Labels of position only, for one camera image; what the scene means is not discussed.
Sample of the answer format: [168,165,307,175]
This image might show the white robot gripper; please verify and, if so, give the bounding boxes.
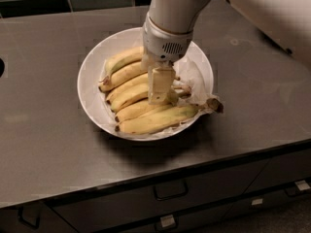
[141,13,192,104]

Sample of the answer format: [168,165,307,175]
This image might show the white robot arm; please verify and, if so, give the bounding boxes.
[142,0,311,105]

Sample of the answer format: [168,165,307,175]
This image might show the yellow banana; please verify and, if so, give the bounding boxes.
[115,99,170,122]
[98,61,146,92]
[115,98,224,135]
[110,82,192,113]
[102,47,144,84]
[103,74,148,100]

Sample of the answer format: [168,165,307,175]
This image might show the top yellow banana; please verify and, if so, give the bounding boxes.
[102,47,144,84]

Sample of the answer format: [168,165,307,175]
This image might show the white paper bowl liner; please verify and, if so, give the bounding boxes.
[94,44,218,141]

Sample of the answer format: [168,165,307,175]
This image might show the white bowl with bananas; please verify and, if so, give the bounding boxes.
[76,26,215,142]

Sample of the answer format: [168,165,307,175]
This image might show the front yellow banana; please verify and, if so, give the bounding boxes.
[115,98,224,135]

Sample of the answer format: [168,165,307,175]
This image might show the white label on drawer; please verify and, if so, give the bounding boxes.
[251,198,263,206]

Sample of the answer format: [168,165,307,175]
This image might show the black drawer handle middle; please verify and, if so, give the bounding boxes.
[153,180,189,201]

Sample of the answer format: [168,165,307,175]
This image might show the black drawer handle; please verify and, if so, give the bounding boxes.
[17,204,41,230]
[153,180,189,201]

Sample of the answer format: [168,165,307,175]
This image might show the dark drawer with handle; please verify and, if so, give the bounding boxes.
[55,160,265,233]

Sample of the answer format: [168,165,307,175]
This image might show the black drawer handle left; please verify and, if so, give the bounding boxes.
[17,204,41,230]

